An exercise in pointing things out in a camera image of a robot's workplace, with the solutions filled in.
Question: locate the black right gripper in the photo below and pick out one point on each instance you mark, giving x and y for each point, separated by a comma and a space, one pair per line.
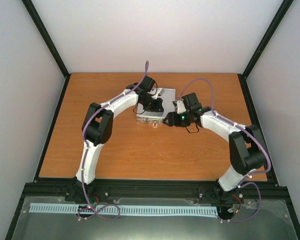
173, 120

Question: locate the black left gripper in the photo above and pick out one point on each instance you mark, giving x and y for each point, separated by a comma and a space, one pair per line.
159, 106

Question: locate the aluminium poker case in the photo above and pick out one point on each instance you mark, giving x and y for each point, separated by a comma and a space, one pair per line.
168, 95

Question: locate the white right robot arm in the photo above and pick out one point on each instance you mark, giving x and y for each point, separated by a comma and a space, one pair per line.
246, 147

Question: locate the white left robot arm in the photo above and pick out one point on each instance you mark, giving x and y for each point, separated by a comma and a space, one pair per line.
97, 126

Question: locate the black aluminium frame rail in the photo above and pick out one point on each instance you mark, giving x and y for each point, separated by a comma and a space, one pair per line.
204, 192

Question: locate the white cable duct strip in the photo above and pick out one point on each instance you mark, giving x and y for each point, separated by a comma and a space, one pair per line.
125, 210

